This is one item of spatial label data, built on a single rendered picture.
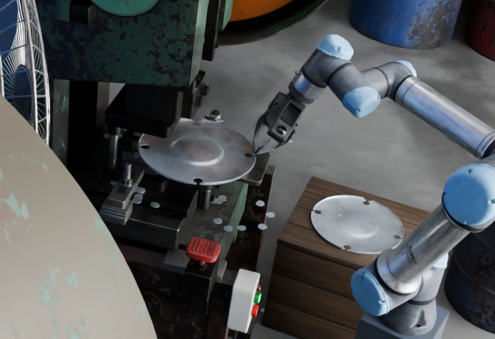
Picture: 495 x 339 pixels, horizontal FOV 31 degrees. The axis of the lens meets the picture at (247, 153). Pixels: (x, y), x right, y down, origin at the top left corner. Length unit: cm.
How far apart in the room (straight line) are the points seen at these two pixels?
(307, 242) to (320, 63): 77
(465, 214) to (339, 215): 101
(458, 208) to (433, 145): 218
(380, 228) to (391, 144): 119
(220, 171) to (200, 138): 14
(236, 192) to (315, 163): 141
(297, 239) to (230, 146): 54
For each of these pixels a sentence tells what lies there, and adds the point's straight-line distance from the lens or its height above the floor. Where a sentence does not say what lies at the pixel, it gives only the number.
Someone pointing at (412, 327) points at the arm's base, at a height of 48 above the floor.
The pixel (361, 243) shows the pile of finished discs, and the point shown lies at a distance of 274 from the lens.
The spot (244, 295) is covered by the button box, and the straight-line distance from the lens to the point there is 208.
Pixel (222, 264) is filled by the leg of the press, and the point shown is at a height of 64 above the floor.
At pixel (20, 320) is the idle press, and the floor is 157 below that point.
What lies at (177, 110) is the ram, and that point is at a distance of 209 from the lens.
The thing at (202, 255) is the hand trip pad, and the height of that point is 76.
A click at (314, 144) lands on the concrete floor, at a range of 385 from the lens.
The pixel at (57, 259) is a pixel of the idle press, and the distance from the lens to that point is 63.
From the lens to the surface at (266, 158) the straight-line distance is 224.
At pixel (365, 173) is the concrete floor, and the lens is 373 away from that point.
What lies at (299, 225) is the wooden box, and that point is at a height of 35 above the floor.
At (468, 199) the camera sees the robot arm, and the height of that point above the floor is 100.
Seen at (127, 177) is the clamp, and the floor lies 77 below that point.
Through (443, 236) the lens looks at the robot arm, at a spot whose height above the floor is 87.
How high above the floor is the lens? 198
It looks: 32 degrees down
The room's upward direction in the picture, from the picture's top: 9 degrees clockwise
